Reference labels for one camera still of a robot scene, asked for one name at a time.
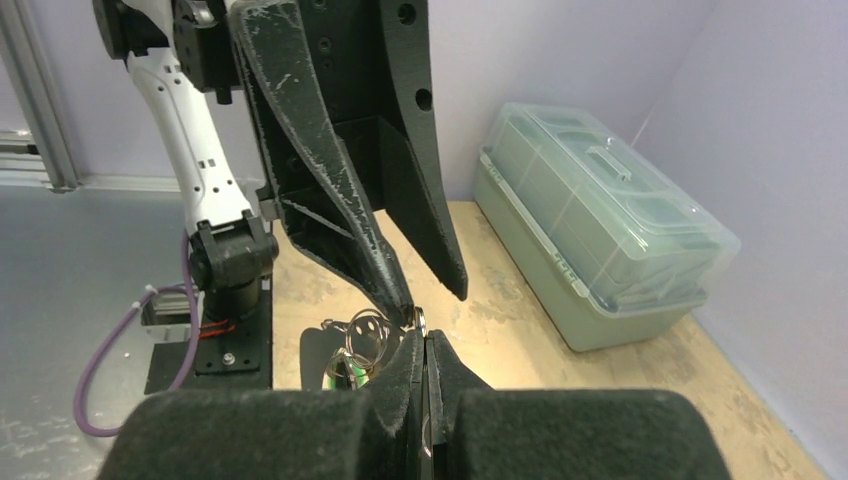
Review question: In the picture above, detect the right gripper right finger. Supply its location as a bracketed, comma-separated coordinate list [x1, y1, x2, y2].
[427, 330, 731, 479]

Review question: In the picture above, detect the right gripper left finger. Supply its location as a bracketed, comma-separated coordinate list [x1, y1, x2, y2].
[97, 331, 425, 479]

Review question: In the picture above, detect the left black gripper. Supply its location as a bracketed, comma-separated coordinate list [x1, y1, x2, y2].
[228, 1, 469, 325]

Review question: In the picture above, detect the green key tag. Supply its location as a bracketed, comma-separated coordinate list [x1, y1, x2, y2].
[347, 367, 370, 390]

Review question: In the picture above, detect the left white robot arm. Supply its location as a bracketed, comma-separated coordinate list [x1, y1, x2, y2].
[93, 1, 469, 327]

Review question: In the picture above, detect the clear green plastic storage box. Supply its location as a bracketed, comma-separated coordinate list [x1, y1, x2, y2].
[474, 102, 741, 352]

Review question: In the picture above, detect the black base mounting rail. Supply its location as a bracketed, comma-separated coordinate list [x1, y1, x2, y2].
[140, 279, 273, 395]

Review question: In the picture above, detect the aluminium frame rail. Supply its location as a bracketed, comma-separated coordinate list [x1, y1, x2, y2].
[1, 1, 81, 193]

